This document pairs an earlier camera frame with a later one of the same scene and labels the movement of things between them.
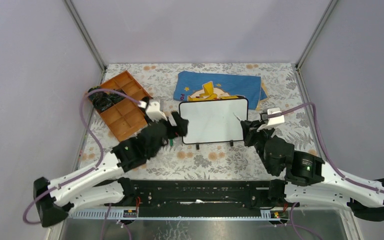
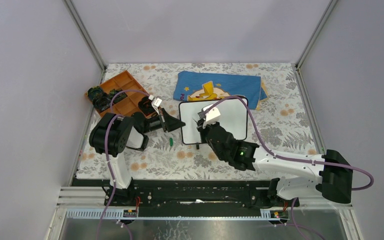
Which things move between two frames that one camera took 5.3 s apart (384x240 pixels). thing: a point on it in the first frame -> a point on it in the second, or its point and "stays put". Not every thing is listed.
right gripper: [249, 129] -> [202, 131]
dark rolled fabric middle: [115, 97] stays put
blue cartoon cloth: [193, 85] stays put
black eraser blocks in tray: [100, 100] stays put
